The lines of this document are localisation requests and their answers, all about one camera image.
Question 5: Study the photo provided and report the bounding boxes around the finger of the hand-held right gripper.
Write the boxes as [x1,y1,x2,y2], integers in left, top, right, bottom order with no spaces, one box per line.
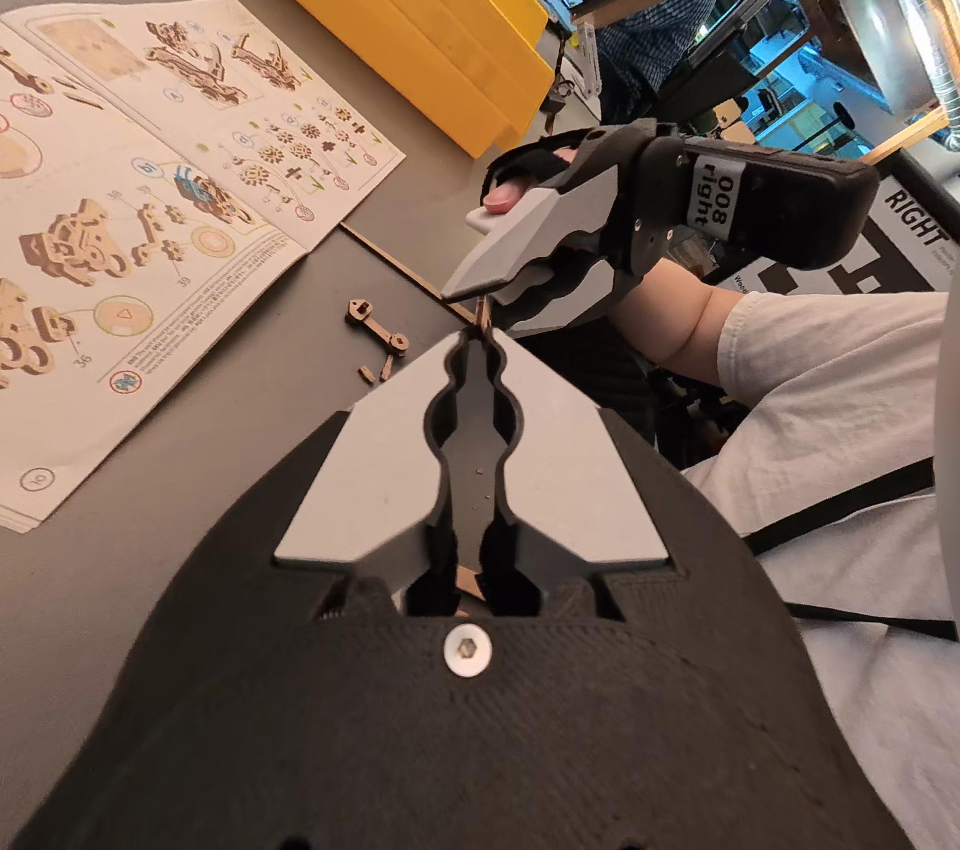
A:
[441,178,625,301]
[493,256,625,335]

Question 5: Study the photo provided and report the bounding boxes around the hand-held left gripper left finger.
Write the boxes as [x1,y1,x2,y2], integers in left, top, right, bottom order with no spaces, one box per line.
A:
[275,331,469,617]

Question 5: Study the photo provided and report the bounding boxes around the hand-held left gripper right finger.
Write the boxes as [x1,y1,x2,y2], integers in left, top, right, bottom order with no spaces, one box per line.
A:
[481,328,669,617]

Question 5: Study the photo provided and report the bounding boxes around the wooden link arm piece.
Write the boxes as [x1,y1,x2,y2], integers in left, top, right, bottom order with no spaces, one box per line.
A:
[345,298,410,357]

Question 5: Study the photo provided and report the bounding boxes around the person's right forearm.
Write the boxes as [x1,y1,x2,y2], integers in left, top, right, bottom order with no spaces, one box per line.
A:
[606,261,751,387]

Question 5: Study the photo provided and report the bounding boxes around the person's right hand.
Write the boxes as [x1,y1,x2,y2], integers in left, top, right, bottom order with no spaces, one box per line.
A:
[480,128,603,217]

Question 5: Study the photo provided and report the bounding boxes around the black white marker sign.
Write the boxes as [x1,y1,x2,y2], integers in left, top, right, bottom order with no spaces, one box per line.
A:
[708,171,960,299]

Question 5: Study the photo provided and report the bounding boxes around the thin wooden strip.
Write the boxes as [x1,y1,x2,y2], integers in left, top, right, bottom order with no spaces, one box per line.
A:
[339,222,481,326]

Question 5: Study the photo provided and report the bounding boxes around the open instruction booklet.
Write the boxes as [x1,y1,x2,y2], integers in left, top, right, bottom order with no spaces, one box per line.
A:
[0,0,408,534]

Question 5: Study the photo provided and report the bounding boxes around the silver ventilation duct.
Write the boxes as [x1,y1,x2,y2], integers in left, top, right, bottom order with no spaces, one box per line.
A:
[855,0,960,153]

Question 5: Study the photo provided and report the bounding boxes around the black harness straps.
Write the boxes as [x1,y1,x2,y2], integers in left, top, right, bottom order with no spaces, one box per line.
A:
[746,456,960,641]

